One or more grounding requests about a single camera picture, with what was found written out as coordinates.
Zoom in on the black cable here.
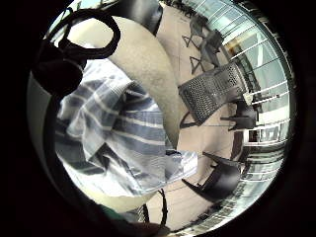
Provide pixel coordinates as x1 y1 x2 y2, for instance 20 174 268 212
157 189 169 227
141 203 151 223

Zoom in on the blue striped shirt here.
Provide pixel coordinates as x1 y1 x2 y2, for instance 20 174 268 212
53 58 199 198

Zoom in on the black plastic chair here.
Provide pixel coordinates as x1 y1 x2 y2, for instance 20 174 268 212
182 151 243 202
110 0 165 37
219 100 259 131

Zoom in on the black perforated chair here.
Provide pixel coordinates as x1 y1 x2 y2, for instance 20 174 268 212
177 61 249 126

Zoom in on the dark folding chair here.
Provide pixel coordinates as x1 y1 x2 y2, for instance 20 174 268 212
182 14 211 48
189 30 226 75

